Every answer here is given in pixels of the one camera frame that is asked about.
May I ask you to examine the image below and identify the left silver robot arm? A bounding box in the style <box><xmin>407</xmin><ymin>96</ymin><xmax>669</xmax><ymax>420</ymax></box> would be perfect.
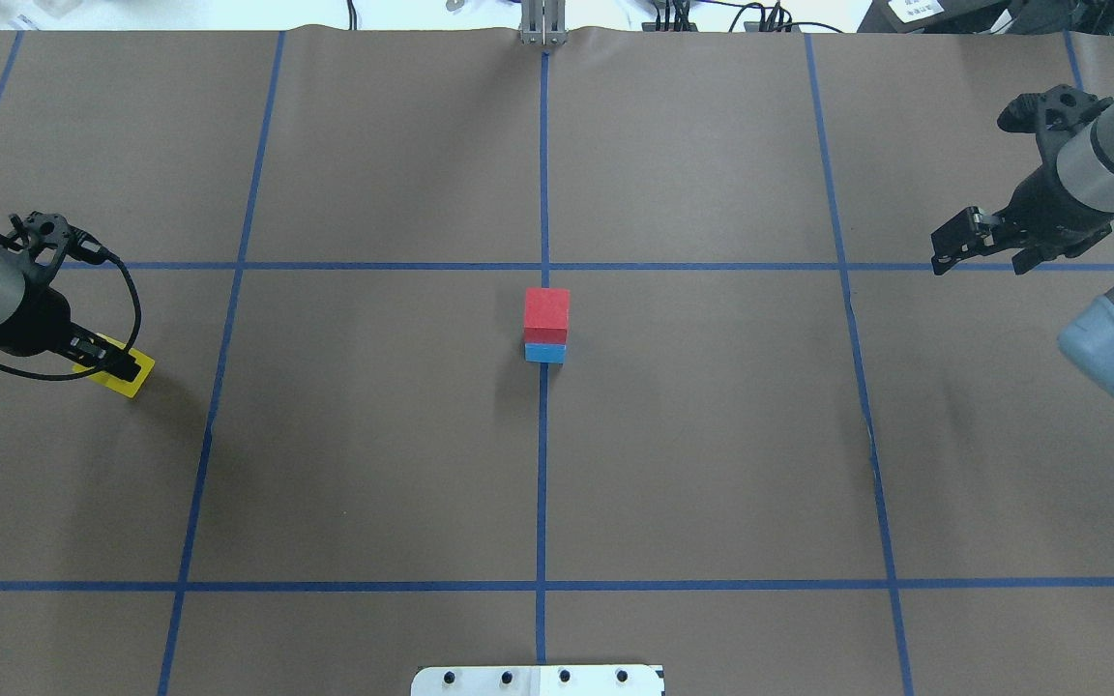
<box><xmin>0</xmin><ymin>210</ymin><xmax>156</xmax><ymax>399</ymax></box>

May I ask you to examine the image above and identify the blue foam cube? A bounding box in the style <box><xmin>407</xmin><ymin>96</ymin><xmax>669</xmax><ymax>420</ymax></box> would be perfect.
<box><xmin>522</xmin><ymin>342</ymin><xmax>569</xmax><ymax>364</ymax></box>

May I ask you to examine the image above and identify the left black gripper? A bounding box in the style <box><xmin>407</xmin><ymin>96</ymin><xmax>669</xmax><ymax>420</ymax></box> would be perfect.
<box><xmin>0</xmin><ymin>290</ymin><xmax>143</xmax><ymax>383</ymax></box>

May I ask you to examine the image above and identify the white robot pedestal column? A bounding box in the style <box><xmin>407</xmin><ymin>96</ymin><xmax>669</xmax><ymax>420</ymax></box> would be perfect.
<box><xmin>410</xmin><ymin>664</ymin><xmax>666</xmax><ymax>695</ymax></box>

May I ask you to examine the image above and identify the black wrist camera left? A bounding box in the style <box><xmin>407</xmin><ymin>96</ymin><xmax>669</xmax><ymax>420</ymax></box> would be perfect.
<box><xmin>0</xmin><ymin>212</ymin><xmax>121</xmax><ymax>287</ymax></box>

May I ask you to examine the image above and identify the aluminium frame post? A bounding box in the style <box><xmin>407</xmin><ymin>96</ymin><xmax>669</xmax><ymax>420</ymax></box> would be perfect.
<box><xmin>517</xmin><ymin>0</ymin><xmax>569</xmax><ymax>47</ymax></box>

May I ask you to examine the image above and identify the yellow foam cube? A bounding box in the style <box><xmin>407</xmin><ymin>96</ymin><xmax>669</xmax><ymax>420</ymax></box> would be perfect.
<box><xmin>87</xmin><ymin>347</ymin><xmax>156</xmax><ymax>399</ymax></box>

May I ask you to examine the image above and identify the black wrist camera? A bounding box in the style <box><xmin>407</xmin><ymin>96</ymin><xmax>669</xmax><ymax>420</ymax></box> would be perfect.
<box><xmin>996</xmin><ymin>84</ymin><xmax>1114</xmax><ymax>159</ymax></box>
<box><xmin>0</xmin><ymin>212</ymin><xmax>121</xmax><ymax>287</ymax></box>

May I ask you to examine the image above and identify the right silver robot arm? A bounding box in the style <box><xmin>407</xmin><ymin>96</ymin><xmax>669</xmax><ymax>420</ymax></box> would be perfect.
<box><xmin>931</xmin><ymin>84</ymin><xmax>1114</xmax><ymax>398</ymax></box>

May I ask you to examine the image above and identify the red foam cube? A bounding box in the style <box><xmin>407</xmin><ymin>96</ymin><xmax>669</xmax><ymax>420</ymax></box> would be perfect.
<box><xmin>522</xmin><ymin>287</ymin><xmax>571</xmax><ymax>345</ymax></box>

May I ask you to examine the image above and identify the black left camera cable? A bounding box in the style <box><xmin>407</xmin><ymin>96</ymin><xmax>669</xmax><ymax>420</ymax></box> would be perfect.
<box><xmin>0</xmin><ymin>249</ymin><xmax>144</xmax><ymax>382</ymax></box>

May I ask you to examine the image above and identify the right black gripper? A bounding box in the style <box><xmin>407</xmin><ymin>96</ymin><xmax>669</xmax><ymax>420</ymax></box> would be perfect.
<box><xmin>931</xmin><ymin>166</ymin><xmax>1114</xmax><ymax>276</ymax></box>

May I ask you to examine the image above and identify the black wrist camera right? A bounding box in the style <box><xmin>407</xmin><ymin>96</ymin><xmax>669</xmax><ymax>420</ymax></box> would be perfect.
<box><xmin>996</xmin><ymin>84</ymin><xmax>1114</xmax><ymax>159</ymax></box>

